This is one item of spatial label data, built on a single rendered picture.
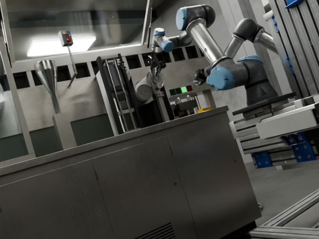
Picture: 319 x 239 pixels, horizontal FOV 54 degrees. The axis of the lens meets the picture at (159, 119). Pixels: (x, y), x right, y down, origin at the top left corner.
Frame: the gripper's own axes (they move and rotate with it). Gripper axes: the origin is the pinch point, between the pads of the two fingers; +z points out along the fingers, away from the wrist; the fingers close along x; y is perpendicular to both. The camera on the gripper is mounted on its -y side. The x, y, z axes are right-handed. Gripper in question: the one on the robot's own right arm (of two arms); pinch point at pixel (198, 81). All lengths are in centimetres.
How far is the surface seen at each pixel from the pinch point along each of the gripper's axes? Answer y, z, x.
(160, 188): 21, -33, 90
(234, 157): -28, -27, 56
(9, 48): 137, 14, 23
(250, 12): -96, 113, -182
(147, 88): 38.3, -3.3, 21.8
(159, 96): 30.1, -10.1, 26.4
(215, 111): -5.3, -30.4, 30.5
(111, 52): 69, 29, -9
